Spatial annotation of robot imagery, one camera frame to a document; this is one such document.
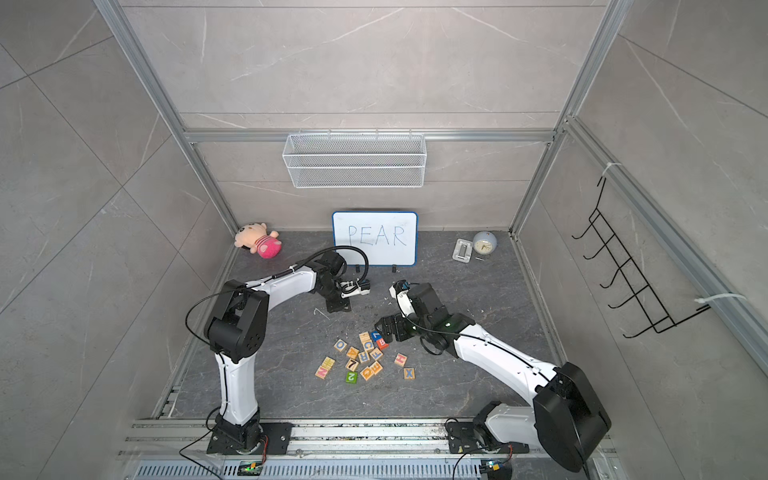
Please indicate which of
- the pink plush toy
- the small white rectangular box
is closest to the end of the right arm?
the small white rectangular box

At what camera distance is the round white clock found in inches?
43.0

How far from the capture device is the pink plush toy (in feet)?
3.59

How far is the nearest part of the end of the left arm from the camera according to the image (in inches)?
34.6

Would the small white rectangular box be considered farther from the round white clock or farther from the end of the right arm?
the end of the right arm

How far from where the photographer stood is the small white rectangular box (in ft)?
3.70
